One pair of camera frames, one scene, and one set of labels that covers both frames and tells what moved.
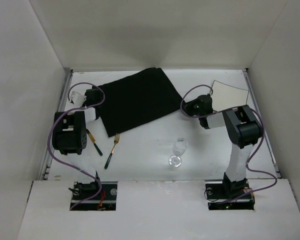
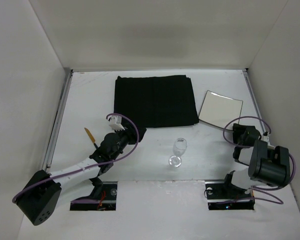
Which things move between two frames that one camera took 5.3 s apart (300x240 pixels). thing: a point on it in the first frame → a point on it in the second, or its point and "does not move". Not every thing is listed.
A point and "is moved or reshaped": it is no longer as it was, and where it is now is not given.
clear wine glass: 180,146 does not move
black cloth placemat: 132,101 is moved or reshaped
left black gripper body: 93,93 → 134,135
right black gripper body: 189,107 → 240,131
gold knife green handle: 93,139 does not move
